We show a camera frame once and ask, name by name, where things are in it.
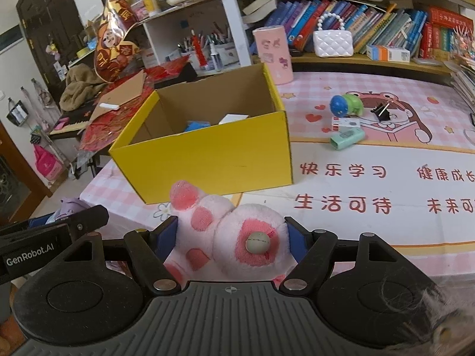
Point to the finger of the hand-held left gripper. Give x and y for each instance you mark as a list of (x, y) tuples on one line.
[(85, 218)]

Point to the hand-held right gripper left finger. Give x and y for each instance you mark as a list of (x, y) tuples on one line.
[(167, 239)]

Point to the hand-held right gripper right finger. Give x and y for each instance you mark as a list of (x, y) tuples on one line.
[(297, 239)]

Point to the pink paw plush toy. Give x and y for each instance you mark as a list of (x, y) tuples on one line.
[(230, 226)]

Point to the yellow cardboard box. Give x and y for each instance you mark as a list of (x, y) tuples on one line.
[(207, 159)]

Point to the blue plastic toy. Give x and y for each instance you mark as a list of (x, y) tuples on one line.
[(196, 125)]

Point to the white foam block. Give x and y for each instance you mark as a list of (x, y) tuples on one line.
[(232, 118)]

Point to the lilac garment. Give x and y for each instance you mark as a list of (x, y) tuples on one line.
[(72, 209)]

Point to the pink bag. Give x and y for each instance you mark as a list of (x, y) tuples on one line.
[(48, 165)]

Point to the brown wooden cabinet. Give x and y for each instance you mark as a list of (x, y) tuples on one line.
[(11, 193)]

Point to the pink printed desk mat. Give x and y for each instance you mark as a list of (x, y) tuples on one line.
[(371, 230)]

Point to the red paper decorations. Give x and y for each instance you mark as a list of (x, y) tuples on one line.
[(104, 133)]

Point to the mint green correction tape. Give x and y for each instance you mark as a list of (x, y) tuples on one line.
[(345, 139)]

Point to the small white and red box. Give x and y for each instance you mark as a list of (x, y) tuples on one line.
[(347, 123)]

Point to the olive brown blanket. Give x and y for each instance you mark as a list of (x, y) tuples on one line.
[(79, 89)]

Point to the flat cardboard piece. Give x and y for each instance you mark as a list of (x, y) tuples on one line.
[(122, 92)]

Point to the green and blue toy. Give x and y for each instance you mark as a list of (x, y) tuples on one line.
[(350, 104)]

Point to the black binder clip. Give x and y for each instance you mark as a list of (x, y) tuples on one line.
[(380, 111)]

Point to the gold and red foil decoration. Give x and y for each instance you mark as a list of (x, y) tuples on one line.
[(111, 44)]

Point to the wooden bookshelf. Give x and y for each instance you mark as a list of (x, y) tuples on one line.
[(315, 60)]

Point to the pink cylinder container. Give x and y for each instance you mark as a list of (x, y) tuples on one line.
[(272, 57)]

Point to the small spray bottle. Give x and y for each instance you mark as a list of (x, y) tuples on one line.
[(215, 59)]

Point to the red hanging ornament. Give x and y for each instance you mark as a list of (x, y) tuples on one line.
[(198, 50)]

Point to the white shelf unit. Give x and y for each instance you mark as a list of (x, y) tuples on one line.
[(163, 33)]

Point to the orange blue white carton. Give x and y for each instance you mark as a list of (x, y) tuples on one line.
[(387, 53)]

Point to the dark wooden door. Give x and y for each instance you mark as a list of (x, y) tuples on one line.
[(48, 15)]

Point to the white jar with yellow label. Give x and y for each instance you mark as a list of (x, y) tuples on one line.
[(149, 3)]

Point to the pile of thin picture books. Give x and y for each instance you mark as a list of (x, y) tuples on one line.
[(464, 81)]

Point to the row of colourful books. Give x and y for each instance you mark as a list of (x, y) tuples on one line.
[(371, 18)]

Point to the stacked paperback books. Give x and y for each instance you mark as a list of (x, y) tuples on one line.
[(261, 5)]

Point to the red thick dictionary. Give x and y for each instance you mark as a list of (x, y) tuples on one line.
[(434, 40)]

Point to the colourful crown ornament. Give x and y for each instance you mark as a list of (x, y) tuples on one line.
[(462, 40)]

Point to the red boxed dictionary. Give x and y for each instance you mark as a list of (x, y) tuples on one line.
[(451, 15)]

